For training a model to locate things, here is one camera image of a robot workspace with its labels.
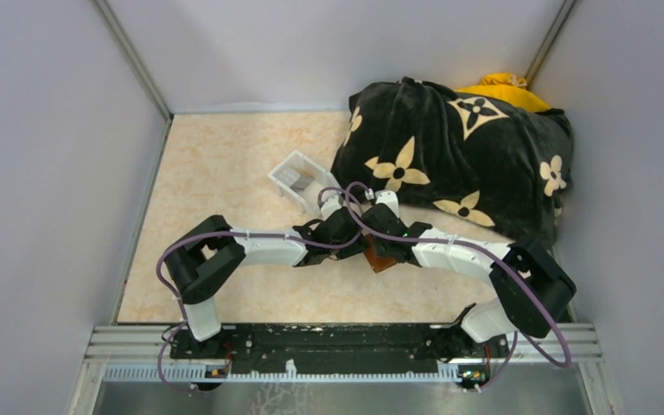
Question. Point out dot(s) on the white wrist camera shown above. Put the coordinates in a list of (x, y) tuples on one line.
[(331, 205), (389, 199)]

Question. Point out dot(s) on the brown leather card holder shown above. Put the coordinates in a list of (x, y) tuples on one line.
[(377, 263)]

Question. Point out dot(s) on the white translucent plastic card box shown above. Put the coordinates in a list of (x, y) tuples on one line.
[(300, 179)]

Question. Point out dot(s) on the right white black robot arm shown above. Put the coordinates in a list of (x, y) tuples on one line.
[(532, 290)]

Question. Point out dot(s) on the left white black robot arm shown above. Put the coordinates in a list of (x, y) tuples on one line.
[(200, 262)]

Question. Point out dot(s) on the yellow cloth bundle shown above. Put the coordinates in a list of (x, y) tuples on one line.
[(507, 87)]

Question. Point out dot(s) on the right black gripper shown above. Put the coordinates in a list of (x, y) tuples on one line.
[(379, 247)]

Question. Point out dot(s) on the black floral plush blanket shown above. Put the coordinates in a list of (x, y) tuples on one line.
[(471, 155)]

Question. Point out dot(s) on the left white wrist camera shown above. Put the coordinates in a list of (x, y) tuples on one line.
[(331, 205)]

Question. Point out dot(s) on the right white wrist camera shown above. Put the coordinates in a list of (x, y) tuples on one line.
[(389, 199)]

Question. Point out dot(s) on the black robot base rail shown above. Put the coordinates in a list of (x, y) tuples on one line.
[(378, 348)]

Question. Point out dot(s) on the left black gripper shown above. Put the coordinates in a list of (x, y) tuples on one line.
[(356, 248)]

